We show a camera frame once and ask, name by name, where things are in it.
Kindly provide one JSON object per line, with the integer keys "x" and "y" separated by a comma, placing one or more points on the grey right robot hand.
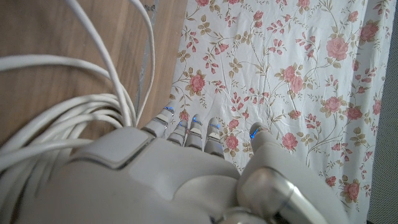
{"x": 140, "y": 180}

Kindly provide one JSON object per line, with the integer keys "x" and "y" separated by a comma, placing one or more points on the floral backdrop cloth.
{"x": 280, "y": 62}

